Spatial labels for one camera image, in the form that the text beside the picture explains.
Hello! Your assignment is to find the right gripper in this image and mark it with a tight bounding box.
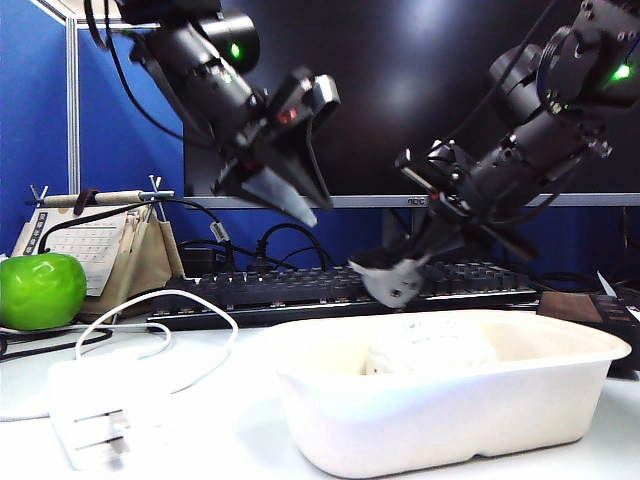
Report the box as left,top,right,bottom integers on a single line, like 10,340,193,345
377,141,537,266

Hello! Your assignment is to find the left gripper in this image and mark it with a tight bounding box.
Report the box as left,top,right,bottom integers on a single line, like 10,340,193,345
211,68,335,228

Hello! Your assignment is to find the white grey plush octopus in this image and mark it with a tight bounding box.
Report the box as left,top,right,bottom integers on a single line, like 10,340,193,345
348,247,432,309

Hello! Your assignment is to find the white steamed bun toy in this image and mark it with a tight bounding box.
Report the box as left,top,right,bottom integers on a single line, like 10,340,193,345
362,319,499,377

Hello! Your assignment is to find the black mechanical keyboard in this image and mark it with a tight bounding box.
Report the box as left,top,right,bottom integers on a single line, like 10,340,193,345
146,258,541,332

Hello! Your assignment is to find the black power adapter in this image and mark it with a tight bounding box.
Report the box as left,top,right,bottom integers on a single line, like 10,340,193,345
178,241,236,280

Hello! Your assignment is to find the black computer monitor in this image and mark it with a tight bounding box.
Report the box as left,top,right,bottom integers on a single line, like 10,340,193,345
182,0,640,259

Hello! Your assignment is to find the beige desk calendar stand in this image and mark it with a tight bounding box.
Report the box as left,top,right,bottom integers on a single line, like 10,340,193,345
10,174,187,326

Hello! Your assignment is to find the white rectangular food container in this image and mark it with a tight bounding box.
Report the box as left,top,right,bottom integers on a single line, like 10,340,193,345
263,308,634,480

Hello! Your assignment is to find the green apple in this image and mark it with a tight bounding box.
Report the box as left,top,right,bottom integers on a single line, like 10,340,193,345
0,252,89,333

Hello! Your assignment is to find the white charger block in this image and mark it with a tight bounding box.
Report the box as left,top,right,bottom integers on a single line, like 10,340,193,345
47,349,171,472

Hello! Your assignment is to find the looped black cable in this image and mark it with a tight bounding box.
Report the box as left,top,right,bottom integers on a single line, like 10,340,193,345
255,222,335,274

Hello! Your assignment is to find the black cable with ferrite bead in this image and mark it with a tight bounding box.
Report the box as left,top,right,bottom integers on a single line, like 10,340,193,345
38,197,281,271

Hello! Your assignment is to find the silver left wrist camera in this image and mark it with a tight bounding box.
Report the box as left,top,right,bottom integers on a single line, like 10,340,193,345
312,74,343,124

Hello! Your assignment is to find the white charging cable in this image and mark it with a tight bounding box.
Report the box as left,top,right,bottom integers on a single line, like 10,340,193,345
0,288,240,422

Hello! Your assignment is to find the silver partition frame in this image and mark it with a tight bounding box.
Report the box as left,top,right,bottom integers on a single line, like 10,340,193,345
29,0,184,197

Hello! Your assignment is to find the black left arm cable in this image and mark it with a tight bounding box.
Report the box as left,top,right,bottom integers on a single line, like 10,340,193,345
83,0,194,141

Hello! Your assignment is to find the black desk cable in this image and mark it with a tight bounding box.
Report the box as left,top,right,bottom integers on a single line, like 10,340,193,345
0,327,115,362

